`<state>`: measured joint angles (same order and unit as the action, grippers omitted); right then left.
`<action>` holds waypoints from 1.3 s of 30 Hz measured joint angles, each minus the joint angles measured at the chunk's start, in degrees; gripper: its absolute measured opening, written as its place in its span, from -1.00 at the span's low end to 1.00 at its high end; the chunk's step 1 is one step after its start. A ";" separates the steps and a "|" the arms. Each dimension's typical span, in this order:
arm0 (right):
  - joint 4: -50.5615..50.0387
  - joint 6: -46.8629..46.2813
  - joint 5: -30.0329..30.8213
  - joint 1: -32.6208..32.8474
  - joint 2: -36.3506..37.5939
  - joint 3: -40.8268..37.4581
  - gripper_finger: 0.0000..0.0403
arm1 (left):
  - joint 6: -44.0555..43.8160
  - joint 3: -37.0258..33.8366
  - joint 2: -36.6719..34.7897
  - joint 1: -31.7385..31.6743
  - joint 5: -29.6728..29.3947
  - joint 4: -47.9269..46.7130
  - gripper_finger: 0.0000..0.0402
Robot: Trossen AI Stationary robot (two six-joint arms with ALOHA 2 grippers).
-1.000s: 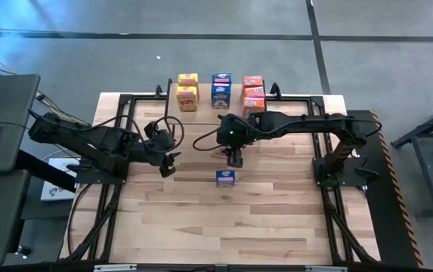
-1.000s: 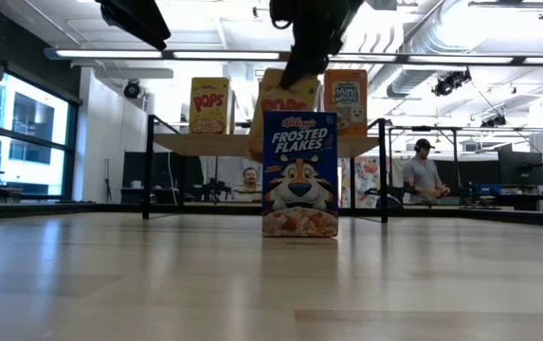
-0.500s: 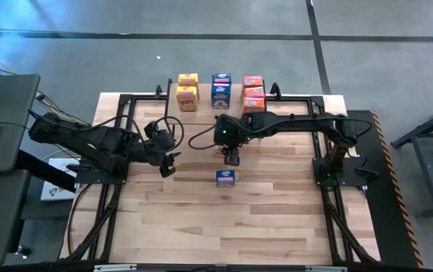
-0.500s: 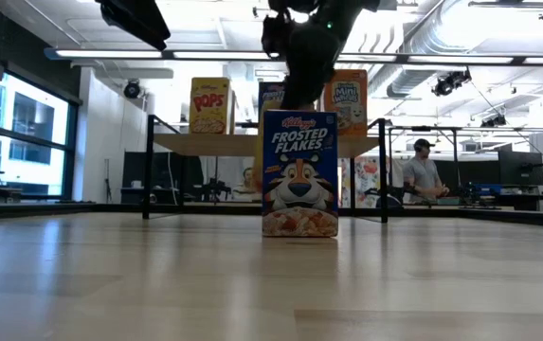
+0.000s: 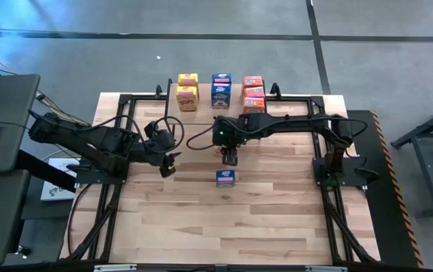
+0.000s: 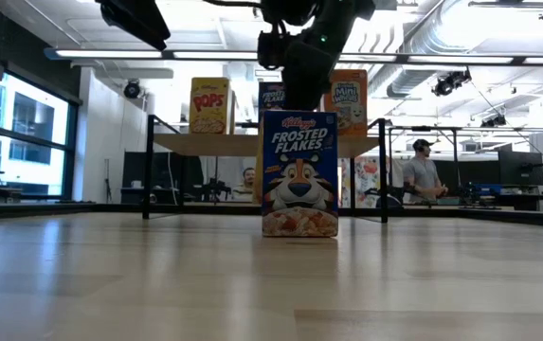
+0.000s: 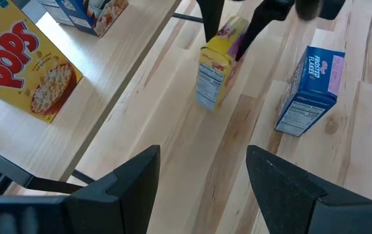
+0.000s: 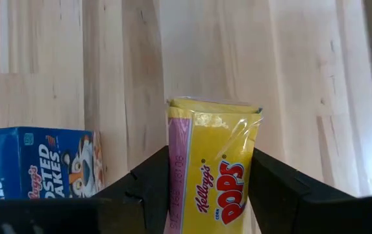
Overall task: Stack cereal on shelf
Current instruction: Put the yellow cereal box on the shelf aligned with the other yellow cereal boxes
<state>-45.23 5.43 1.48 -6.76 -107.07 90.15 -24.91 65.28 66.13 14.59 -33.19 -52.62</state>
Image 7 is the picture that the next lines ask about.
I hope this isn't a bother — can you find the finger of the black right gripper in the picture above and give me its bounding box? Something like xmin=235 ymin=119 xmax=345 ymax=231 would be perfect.
xmin=194 ymin=0 xmax=226 ymax=43
xmin=235 ymin=0 xmax=296 ymax=62

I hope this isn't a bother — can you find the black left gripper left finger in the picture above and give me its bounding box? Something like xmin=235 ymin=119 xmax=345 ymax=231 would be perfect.
xmin=64 ymin=145 xmax=161 ymax=234

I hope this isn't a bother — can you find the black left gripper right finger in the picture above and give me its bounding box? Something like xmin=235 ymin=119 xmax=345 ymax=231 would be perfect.
xmin=245 ymin=145 xmax=327 ymax=234

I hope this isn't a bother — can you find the yellow Corn Pops cereal box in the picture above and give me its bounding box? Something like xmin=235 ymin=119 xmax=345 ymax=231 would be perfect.
xmin=0 ymin=0 xmax=83 ymax=124
xmin=195 ymin=16 xmax=250 ymax=113

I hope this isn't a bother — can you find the wooden shelf black metal frame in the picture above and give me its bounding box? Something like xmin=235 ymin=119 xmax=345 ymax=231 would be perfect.
xmin=0 ymin=0 xmax=206 ymax=196

